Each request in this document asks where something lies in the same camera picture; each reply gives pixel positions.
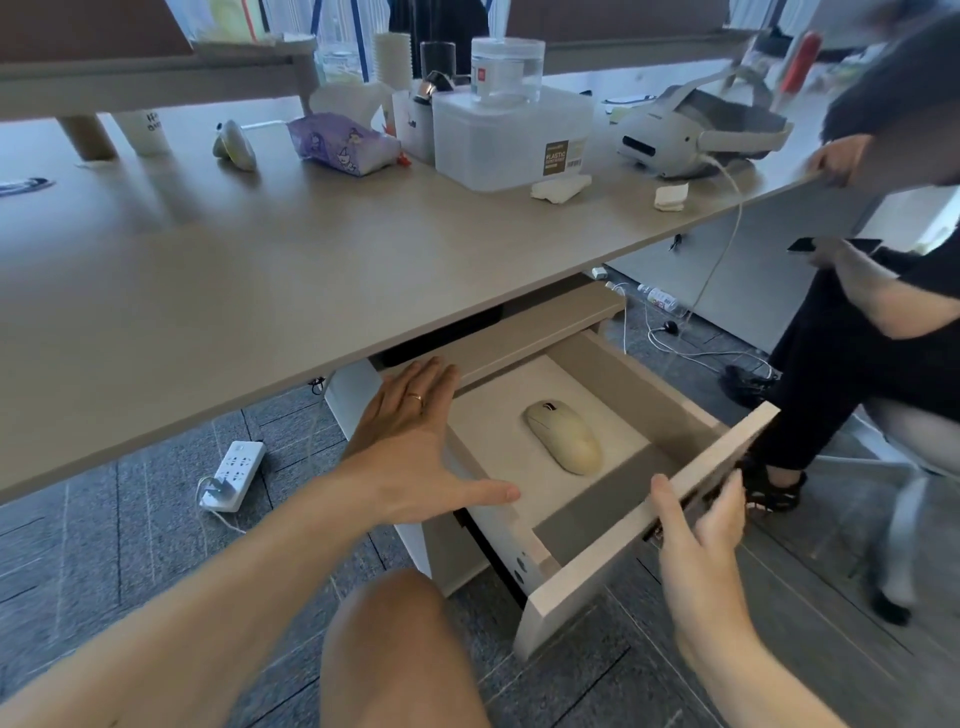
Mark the person's left hand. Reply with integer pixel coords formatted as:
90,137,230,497
341,356,522,528

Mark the person's right hand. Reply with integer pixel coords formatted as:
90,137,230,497
648,471,751,648

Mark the beige wooden drawer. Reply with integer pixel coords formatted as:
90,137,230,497
375,328,782,663

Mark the person's left forearm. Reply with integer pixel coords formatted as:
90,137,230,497
0,459,376,728

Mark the person's right forearm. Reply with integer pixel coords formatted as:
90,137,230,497
675,618,852,728

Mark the cream computer mouse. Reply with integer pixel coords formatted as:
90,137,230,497
522,399,604,477

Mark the black sandal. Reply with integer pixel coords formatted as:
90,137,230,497
738,456,809,516
719,364,779,408

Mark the beige keyboard tray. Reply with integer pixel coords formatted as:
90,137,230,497
373,280,628,393

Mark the white power strip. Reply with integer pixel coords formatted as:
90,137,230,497
198,440,268,516

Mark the person's bare leg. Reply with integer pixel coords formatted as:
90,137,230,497
320,567,493,728

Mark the clear plastic bottle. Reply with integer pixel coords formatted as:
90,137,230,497
636,282,681,315

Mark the white office chair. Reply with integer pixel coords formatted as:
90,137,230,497
816,396,960,628

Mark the purple tissue pack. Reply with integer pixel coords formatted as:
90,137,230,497
286,111,405,179

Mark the clear plastic storage box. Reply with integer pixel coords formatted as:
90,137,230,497
432,84,597,195

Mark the small white box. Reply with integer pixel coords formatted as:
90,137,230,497
392,90,437,168

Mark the pale yellow round gadget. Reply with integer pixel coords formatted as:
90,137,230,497
211,119,258,173

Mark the black phone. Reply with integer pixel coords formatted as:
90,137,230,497
786,237,885,255

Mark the clear round water container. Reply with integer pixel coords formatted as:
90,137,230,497
470,36,547,105

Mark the dark glass tumbler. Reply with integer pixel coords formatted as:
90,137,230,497
419,40,458,81

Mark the stack of white paper cups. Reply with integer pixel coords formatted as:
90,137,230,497
372,31,414,85

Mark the white headset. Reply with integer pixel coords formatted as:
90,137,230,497
615,64,795,181

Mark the white paper cup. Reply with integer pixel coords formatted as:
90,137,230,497
111,109,173,158

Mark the wooden desk riser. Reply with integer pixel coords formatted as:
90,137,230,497
501,0,760,77
0,0,321,163

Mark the yellow green bottle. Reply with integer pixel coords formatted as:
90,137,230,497
208,0,265,44

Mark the red bottle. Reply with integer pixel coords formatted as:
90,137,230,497
779,29,824,96

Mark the white pedestal cabinet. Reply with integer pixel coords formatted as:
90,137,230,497
323,358,543,606

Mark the white floor cable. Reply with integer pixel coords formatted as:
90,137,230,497
646,318,775,380

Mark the white headset cable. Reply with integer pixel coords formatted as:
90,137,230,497
684,153,745,325

